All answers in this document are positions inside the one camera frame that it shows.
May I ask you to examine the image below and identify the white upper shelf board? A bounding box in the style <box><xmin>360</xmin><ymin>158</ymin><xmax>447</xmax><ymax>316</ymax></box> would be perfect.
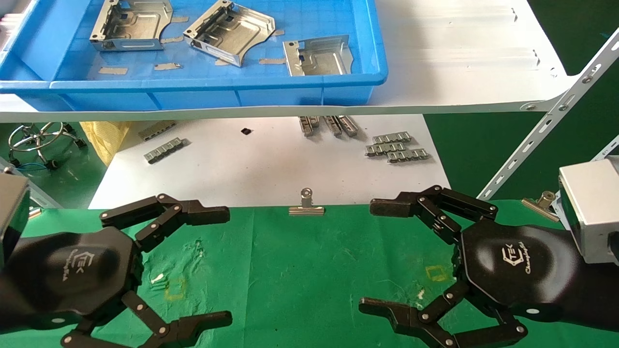
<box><xmin>0</xmin><ymin>0</ymin><xmax>577</xmax><ymax>123</ymax></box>

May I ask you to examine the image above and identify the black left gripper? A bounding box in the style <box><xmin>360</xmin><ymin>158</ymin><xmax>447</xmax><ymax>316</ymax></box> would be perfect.
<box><xmin>12</xmin><ymin>193</ymin><xmax>233</xmax><ymax>348</ymax></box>

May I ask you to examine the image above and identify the bent sheet metal bracket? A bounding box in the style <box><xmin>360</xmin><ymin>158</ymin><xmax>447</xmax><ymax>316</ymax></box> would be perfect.
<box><xmin>283</xmin><ymin>35</ymin><xmax>354</xmax><ymax>77</ymax></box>
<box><xmin>183</xmin><ymin>0</ymin><xmax>276</xmax><ymax>68</ymax></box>
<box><xmin>89</xmin><ymin>0</ymin><xmax>174</xmax><ymax>52</ymax></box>

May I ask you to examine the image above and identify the grey slotted angle bar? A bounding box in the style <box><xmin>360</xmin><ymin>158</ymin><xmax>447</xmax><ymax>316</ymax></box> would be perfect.
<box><xmin>0</xmin><ymin>164</ymin><xmax>63</xmax><ymax>210</ymax></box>

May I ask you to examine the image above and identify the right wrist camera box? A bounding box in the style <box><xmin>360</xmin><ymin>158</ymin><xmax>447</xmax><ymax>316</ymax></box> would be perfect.
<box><xmin>559</xmin><ymin>156</ymin><xmax>619</xmax><ymax>265</ymax></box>

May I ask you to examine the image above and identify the white slotted angle post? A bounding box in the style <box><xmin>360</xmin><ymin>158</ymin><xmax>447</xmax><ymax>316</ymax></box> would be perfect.
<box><xmin>476</xmin><ymin>29</ymin><xmax>619</xmax><ymax>202</ymax></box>
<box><xmin>590</xmin><ymin>135</ymin><xmax>619</xmax><ymax>163</ymax></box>

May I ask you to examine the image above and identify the blue plastic tray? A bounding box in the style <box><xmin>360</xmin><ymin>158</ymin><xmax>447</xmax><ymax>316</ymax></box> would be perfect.
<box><xmin>0</xmin><ymin>0</ymin><xmax>389</xmax><ymax>111</ymax></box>

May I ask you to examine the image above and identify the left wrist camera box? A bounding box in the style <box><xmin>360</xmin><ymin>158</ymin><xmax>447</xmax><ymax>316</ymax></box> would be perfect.
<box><xmin>0</xmin><ymin>172</ymin><xmax>30</xmax><ymax>266</ymax></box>

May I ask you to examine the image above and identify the white shelf board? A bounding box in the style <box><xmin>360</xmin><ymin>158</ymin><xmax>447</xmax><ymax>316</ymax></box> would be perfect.
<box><xmin>0</xmin><ymin>0</ymin><xmax>577</xmax><ymax>123</ymax></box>
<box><xmin>88</xmin><ymin>115</ymin><xmax>457</xmax><ymax>210</ymax></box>

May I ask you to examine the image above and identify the chrome chair base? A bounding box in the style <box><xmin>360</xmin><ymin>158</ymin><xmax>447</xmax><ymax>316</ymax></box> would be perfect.
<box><xmin>7</xmin><ymin>122</ymin><xmax>88</xmax><ymax>170</ymax></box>

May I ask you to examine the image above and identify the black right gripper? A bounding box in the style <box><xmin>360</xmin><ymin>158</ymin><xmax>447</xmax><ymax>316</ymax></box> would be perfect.
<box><xmin>359</xmin><ymin>185</ymin><xmax>582</xmax><ymax>348</ymax></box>

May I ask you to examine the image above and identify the yellow cloth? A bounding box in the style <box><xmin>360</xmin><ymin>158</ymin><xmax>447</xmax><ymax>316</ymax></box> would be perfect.
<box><xmin>80</xmin><ymin>121</ymin><xmax>132</xmax><ymax>166</ymax></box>

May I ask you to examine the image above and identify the green table cloth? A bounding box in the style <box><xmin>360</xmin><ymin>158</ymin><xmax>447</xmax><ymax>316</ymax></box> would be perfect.
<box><xmin>0</xmin><ymin>199</ymin><xmax>619</xmax><ymax>348</ymax></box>

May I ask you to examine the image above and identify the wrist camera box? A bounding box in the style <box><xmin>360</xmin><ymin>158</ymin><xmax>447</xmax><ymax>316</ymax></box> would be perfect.
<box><xmin>0</xmin><ymin>172</ymin><xmax>30</xmax><ymax>266</ymax></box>
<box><xmin>559</xmin><ymin>156</ymin><xmax>619</xmax><ymax>265</ymax></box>

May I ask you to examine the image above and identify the white lower shelf board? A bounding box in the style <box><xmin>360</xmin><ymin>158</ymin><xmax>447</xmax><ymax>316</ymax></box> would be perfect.
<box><xmin>88</xmin><ymin>115</ymin><xmax>457</xmax><ymax>210</ymax></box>

